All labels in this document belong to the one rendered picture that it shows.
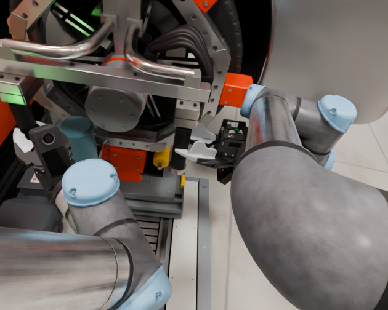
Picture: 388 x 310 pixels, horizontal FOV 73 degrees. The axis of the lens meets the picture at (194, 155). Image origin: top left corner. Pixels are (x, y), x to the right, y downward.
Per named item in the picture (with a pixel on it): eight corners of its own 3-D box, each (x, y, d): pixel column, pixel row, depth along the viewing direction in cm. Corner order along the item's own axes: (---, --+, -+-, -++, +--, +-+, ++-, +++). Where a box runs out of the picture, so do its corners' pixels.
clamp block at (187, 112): (197, 104, 62) (201, 85, 58) (196, 130, 56) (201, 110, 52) (175, 101, 61) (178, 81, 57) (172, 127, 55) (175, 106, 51)
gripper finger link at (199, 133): (181, 114, 61) (220, 123, 61) (178, 133, 65) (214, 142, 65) (178, 123, 59) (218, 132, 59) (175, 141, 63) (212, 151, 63)
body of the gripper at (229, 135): (220, 117, 60) (271, 124, 61) (212, 143, 66) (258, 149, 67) (222, 140, 54) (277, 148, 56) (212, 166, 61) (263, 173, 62)
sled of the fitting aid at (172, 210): (184, 165, 156) (186, 154, 149) (180, 220, 132) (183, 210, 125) (98, 154, 151) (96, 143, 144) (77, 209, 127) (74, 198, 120)
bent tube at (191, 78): (199, 45, 65) (208, -1, 57) (199, 90, 52) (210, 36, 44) (128, 33, 63) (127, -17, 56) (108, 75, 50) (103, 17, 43)
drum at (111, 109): (152, 92, 83) (154, 49, 72) (141, 139, 68) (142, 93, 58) (106, 85, 81) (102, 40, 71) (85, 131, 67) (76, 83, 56)
